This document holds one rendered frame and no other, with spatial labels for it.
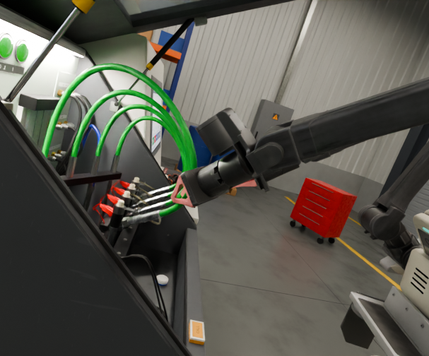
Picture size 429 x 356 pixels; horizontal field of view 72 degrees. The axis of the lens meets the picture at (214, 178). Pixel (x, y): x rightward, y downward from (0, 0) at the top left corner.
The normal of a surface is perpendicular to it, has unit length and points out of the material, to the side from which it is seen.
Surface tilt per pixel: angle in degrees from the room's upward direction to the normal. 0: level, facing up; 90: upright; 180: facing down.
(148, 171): 90
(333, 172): 90
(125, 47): 90
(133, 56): 90
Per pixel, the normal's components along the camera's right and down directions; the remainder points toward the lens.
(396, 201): 0.01, -0.01
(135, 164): 0.08, 0.25
